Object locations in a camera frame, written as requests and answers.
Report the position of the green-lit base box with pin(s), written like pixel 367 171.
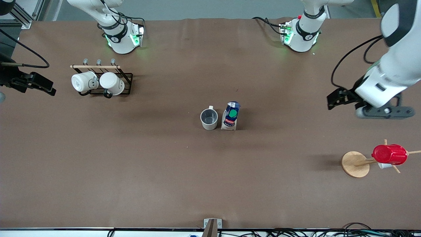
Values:
pixel 285 33
pixel 138 35

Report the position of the wooden mug tree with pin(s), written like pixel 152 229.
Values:
pixel 353 164

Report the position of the aluminium frame profile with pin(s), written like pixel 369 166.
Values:
pixel 19 14

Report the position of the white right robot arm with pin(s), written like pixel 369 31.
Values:
pixel 115 36

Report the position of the metal table edge bracket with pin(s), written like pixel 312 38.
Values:
pixel 218 223

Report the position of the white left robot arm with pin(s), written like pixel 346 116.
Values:
pixel 401 59

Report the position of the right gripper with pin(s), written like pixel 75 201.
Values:
pixel 8 77

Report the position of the blue white milk carton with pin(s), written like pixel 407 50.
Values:
pixel 231 120

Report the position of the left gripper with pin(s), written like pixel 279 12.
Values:
pixel 352 92

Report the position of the red plastic cup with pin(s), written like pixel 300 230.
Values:
pixel 389 154

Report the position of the light grey mug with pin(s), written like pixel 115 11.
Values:
pixel 209 120

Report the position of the white ceramic mug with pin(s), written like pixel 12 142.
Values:
pixel 80 82
pixel 111 82

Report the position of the green-lit right base box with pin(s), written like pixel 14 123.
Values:
pixel 138 35

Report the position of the small white cup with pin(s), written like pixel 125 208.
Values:
pixel 384 166

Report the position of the green-lit left base box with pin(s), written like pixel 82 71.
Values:
pixel 285 33

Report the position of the brown bar at bracket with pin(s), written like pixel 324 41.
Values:
pixel 210 230

